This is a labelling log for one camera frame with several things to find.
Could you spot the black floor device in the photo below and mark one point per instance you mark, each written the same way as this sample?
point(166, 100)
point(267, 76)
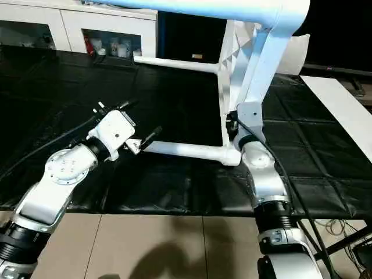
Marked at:
point(364, 257)

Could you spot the white glass-door cabinet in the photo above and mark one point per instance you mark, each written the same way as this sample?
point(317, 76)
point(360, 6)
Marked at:
point(72, 20)

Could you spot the black left robot foot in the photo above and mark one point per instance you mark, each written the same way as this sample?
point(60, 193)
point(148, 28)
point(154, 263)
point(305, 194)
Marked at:
point(109, 276)

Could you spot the black box with gold label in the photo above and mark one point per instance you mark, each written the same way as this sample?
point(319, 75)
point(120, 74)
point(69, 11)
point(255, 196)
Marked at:
point(189, 37)

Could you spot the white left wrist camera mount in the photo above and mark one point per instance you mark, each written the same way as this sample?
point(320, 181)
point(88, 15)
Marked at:
point(113, 130)

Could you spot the white flat board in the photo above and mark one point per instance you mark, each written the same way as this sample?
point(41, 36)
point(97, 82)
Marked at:
point(340, 110)

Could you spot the white plastic table leg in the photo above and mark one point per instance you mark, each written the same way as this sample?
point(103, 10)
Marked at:
point(189, 151)
point(174, 63)
point(203, 10)

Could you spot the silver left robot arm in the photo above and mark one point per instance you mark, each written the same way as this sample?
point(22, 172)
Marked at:
point(58, 180)

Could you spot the white pillow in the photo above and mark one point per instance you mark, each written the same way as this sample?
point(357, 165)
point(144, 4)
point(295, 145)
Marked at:
point(295, 55)

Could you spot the black metal table leg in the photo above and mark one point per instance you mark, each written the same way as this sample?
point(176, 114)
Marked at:
point(346, 242)

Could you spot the dark low bench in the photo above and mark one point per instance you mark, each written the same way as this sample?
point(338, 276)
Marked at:
point(348, 71)

